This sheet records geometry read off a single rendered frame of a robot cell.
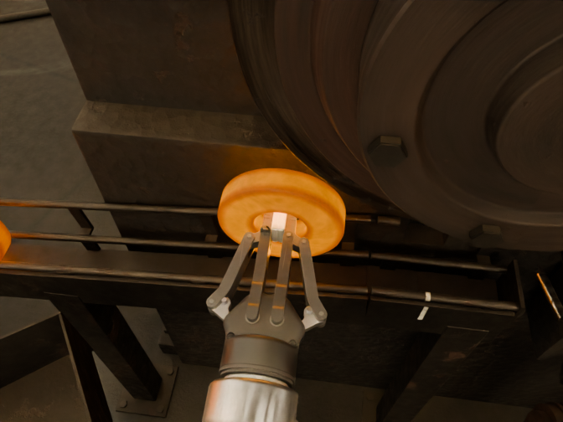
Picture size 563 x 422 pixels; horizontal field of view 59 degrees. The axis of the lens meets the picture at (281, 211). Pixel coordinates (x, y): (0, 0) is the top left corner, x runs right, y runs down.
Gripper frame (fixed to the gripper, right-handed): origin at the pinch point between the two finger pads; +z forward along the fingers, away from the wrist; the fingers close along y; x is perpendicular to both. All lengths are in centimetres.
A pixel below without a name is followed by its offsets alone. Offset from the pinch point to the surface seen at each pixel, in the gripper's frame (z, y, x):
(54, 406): -21.3, -29.1, -22.2
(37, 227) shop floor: 40, -85, -86
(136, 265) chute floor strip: 0.7, -23.6, -21.3
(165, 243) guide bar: 2.7, -18.4, -16.4
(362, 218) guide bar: 5.1, 10.4, -7.9
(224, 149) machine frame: 6.9, -8.0, 2.1
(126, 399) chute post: -9, -40, -83
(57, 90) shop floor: 105, -104, -89
